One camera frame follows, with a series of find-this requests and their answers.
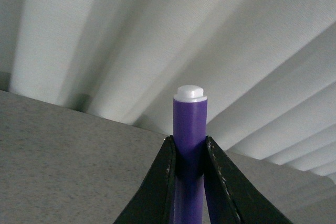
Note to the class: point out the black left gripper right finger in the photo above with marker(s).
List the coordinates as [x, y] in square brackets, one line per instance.
[230, 196]

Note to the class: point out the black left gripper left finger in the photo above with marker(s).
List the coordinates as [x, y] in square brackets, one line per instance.
[153, 201]

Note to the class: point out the purple marker pen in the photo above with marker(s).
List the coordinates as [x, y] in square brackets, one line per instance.
[189, 133]

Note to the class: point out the white pleated curtain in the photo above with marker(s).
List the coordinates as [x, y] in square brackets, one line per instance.
[267, 67]

